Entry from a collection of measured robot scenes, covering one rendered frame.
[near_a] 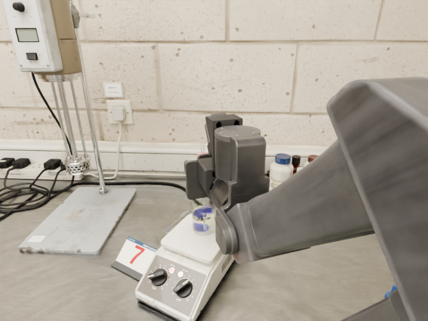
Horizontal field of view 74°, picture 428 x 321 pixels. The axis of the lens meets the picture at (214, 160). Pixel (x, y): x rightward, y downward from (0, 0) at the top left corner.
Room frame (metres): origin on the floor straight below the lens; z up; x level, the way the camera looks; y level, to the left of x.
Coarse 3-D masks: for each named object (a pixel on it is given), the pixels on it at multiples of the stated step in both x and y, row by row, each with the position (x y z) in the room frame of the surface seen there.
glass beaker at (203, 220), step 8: (192, 200) 0.51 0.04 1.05; (200, 200) 0.53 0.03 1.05; (208, 200) 0.53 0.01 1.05; (192, 208) 0.49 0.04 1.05; (200, 208) 0.48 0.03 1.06; (208, 208) 0.48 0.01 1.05; (192, 216) 0.49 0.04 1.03; (200, 216) 0.48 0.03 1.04; (208, 216) 0.48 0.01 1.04; (192, 224) 0.49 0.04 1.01; (200, 224) 0.48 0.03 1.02; (208, 224) 0.48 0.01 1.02; (200, 232) 0.48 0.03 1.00; (208, 232) 0.48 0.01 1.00
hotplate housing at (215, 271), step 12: (156, 252) 0.45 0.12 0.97; (168, 252) 0.45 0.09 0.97; (192, 264) 0.42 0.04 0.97; (204, 264) 0.42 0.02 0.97; (216, 264) 0.42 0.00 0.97; (228, 264) 0.47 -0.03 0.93; (216, 276) 0.42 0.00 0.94; (204, 288) 0.38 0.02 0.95; (216, 288) 0.42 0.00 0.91; (144, 300) 0.38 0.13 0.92; (156, 300) 0.38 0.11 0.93; (204, 300) 0.38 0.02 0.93; (168, 312) 0.36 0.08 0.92; (180, 312) 0.35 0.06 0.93; (192, 312) 0.35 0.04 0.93
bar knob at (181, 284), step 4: (180, 280) 0.39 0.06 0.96; (184, 280) 0.39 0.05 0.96; (188, 280) 0.38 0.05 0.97; (176, 284) 0.39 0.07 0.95; (180, 284) 0.38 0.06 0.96; (184, 284) 0.38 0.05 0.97; (188, 284) 0.38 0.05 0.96; (176, 288) 0.37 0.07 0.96; (180, 288) 0.37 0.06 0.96; (184, 288) 0.38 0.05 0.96; (188, 288) 0.38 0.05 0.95; (176, 292) 0.37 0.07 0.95; (180, 292) 0.37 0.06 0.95; (184, 292) 0.37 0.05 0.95; (188, 292) 0.37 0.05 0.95; (180, 296) 0.37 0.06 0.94; (184, 296) 0.37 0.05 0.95
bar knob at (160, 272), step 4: (160, 268) 0.42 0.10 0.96; (156, 272) 0.41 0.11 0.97; (160, 272) 0.40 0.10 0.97; (164, 272) 0.41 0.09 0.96; (148, 276) 0.40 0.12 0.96; (152, 276) 0.40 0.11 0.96; (156, 276) 0.40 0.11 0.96; (160, 276) 0.40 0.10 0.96; (164, 276) 0.40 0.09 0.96; (152, 280) 0.40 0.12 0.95; (156, 280) 0.40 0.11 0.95; (160, 280) 0.40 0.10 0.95; (164, 280) 0.40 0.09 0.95; (156, 284) 0.40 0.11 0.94; (160, 284) 0.39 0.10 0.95
